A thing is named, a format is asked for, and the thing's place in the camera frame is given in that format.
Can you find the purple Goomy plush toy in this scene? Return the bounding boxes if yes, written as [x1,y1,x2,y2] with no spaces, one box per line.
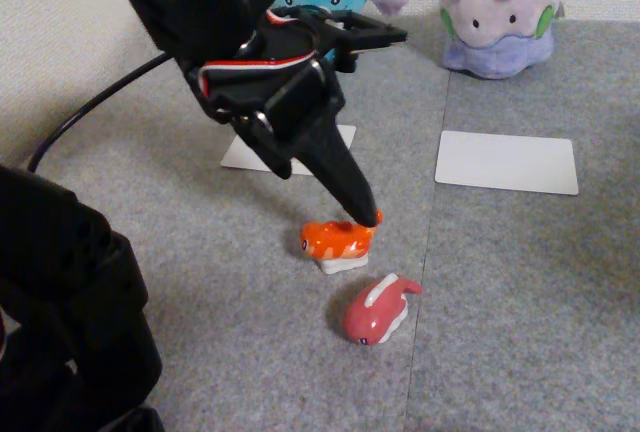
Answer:
[432,0,566,80]

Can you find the red tuna sushi figure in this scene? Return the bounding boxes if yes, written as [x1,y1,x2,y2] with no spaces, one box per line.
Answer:
[342,272,425,347]

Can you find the grey carpet tile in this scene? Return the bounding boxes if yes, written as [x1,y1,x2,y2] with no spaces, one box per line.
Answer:
[403,15,640,432]
[29,4,452,432]

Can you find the white blank card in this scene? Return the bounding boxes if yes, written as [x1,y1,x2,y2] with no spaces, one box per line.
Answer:
[220,124,358,178]
[434,129,580,197]

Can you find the orange shrimp sushi figure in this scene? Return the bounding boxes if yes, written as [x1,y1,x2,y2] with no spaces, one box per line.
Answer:
[299,208,385,276]

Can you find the red white black servo cable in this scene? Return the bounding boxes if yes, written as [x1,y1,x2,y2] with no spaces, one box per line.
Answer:
[166,0,322,99]

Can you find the thin black cable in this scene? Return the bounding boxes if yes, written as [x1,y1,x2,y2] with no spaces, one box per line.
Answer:
[27,50,171,174]

